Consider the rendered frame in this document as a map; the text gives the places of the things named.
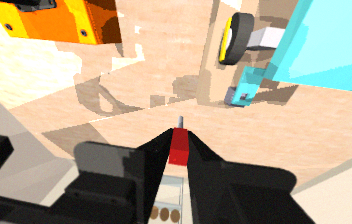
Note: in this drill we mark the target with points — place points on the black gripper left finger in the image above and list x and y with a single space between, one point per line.
144 164

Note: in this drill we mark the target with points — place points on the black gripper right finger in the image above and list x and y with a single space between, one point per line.
209 173

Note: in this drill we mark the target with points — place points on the cyan wheeled trolley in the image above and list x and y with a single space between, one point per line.
315 48

